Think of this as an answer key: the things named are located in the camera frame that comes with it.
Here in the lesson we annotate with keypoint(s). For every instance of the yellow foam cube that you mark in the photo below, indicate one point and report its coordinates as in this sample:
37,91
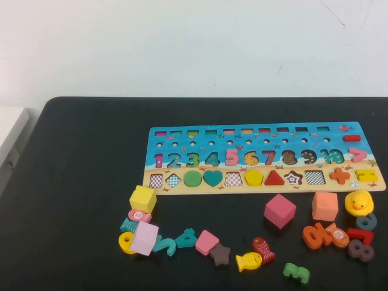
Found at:
142,198

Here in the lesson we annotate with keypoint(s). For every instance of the red minus sign piece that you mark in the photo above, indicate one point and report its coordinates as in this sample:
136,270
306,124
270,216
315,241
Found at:
351,138

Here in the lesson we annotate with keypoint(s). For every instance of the blue wooden number puzzle board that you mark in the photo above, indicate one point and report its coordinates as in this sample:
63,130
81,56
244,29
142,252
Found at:
272,144

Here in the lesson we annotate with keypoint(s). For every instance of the teal number four piece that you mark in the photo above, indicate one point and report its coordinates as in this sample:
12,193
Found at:
186,238

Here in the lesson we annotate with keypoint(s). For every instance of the magenta foam cube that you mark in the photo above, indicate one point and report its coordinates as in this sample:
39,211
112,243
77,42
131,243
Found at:
279,210

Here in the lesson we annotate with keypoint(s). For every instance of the red wooden fish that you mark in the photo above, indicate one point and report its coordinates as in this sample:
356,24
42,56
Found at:
263,249

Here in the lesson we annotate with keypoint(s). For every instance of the salmon foam cube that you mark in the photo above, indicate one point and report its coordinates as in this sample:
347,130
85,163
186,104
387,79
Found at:
325,206

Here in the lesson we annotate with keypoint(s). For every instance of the teal number two piece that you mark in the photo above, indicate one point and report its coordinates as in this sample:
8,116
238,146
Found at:
165,245

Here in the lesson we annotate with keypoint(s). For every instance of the light pink foam cube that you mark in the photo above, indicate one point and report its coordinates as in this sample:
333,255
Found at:
144,239

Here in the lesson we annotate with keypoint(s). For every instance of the red triangle piece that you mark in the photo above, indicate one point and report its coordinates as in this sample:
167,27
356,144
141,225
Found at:
274,179

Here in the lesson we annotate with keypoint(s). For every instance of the yellow number six piece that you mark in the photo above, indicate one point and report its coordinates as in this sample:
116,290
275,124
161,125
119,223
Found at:
124,245

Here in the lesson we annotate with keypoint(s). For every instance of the red number seven piece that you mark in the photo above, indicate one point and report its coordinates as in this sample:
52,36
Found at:
362,235

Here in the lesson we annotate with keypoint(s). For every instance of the green number three piece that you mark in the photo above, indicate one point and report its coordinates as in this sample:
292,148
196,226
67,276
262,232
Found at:
295,272

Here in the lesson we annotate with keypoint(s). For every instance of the yellow equals sign piece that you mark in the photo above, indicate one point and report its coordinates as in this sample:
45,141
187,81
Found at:
365,175

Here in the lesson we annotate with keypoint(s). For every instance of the brown star piece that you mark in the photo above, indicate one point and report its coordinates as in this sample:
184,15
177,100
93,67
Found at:
220,255

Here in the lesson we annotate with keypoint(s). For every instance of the pink trapezoid piece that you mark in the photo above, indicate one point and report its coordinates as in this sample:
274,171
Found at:
206,241

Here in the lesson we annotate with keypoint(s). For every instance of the pink fish with five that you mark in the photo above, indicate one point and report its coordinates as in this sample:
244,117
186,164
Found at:
138,215

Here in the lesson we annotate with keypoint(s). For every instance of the teal wooden fish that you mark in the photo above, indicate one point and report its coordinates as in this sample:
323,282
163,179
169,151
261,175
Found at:
128,225

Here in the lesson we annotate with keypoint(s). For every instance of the orange plus sign piece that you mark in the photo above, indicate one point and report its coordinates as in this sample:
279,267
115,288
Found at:
339,175

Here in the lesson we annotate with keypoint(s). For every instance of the pink number five piece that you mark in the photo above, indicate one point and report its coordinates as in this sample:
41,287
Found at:
232,157

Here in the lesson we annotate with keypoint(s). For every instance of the brown number eight piece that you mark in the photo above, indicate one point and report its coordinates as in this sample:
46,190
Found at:
360,251

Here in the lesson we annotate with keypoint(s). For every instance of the orange fish with ten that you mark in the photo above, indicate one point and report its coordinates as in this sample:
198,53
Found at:
339,235

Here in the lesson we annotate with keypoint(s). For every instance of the pink greater-than sign piece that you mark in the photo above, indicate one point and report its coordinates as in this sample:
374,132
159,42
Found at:
358,154

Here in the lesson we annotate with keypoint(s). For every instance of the yellow pentagon piece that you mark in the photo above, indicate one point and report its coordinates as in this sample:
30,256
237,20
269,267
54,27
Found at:
254,178

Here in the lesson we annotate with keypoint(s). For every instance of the yellow wooden fish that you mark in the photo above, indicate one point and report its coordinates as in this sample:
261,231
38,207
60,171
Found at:
248,261

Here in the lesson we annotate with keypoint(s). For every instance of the green circle piece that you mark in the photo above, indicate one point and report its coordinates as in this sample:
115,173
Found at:
193,179

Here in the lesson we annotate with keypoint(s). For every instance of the yellow rubber duck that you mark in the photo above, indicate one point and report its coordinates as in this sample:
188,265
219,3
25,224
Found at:
359,202

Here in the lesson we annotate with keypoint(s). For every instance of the grey-blue number nine piece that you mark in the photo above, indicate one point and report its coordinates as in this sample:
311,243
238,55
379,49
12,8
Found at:
366,222

